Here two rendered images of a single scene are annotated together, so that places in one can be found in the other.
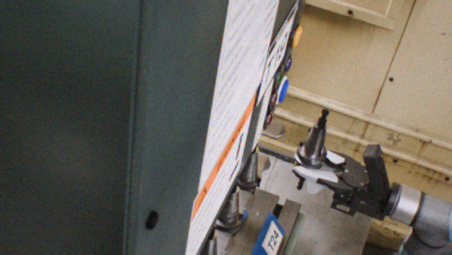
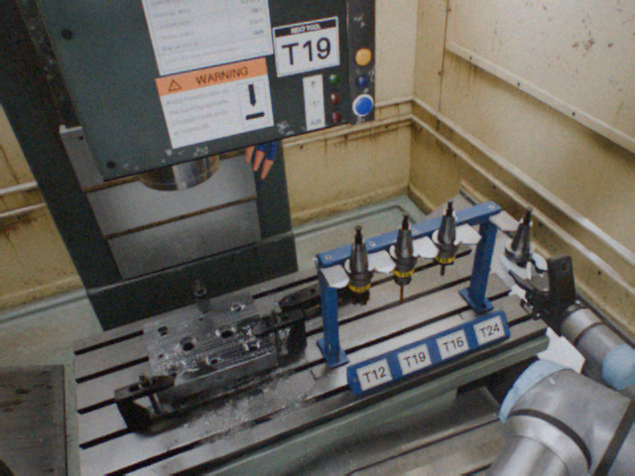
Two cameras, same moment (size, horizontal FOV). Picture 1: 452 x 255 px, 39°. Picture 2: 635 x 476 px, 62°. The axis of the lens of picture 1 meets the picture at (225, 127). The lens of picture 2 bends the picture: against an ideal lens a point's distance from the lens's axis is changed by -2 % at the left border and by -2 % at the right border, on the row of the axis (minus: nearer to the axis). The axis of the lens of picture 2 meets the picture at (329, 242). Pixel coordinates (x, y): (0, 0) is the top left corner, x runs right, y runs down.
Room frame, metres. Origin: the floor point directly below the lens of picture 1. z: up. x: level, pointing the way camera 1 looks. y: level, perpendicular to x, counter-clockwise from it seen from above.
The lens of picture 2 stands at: (0.12, -0.70, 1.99)
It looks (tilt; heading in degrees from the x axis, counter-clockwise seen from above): 39 degrees down; 56
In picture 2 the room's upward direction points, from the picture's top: 4 degrees counter-clockwise
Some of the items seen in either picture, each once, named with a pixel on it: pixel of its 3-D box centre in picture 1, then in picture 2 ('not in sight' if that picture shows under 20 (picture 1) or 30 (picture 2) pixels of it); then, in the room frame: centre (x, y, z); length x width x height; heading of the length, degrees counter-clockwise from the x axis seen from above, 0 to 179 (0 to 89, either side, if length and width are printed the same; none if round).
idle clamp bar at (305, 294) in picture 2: not in sight; (322, 295); (0.70, 0.22, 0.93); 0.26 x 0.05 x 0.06; 172
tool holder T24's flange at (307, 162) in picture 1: (311, 154); (519, 250); (0.97, -0.18, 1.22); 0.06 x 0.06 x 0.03
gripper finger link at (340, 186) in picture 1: (337, 181); (527, 281); (0.93, -0.24, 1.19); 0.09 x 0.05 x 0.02; 90
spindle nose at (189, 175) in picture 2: not in sight; (172, 142); (0.39, 0.21, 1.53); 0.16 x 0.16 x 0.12
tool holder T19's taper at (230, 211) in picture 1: (229, 201); (404, 239); (0.76, -0.03, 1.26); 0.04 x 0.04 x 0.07
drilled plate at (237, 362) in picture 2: not in sight; (208, 343); (0.35, 0.23, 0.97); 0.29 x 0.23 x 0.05; 167
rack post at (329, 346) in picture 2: not in sight; (329, 312); (0.61, 0.06, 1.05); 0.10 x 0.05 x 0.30; 77
